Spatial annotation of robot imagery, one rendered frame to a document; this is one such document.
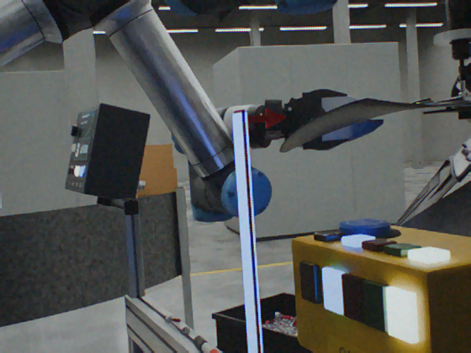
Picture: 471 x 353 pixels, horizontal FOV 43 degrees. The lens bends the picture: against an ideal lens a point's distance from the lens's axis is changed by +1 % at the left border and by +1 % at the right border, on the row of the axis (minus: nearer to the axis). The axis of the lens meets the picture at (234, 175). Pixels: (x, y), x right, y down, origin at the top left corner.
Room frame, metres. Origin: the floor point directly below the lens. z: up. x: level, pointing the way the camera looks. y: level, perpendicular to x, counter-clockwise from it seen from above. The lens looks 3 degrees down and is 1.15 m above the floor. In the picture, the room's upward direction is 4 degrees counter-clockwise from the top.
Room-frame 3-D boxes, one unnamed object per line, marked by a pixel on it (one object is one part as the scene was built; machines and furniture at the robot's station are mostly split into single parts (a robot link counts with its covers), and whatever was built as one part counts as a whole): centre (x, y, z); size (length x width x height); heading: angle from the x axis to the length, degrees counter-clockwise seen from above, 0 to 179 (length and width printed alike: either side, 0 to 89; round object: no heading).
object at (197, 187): (1.02, 0.04, 1.08); 0.11 x 0.08 x 0.11; 21
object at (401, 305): (0.35, -0.09, 1.04); 0.02 x 0.01 x 0.03; 24
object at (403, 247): (0.39, -0.11, 1.08); 0.02 x 0.02 x 0.01; 24
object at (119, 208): (1.28, 0.26, 1.04); 0.24 x 0.03 x 0.03; 24
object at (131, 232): (1.18, 0.21, 0.96); 0.03 x 0.03 x 0.20; 24
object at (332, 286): (0.42, -0.07, 1.04); 0.02 x 0.01 x 0.03; 24
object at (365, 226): (0.47, -0.10, 1.08); 0.04 x 0.04 x 0.02
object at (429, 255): (0.36, -0.12, 1.08); 0.02 x 0.02 x 0.01; 24
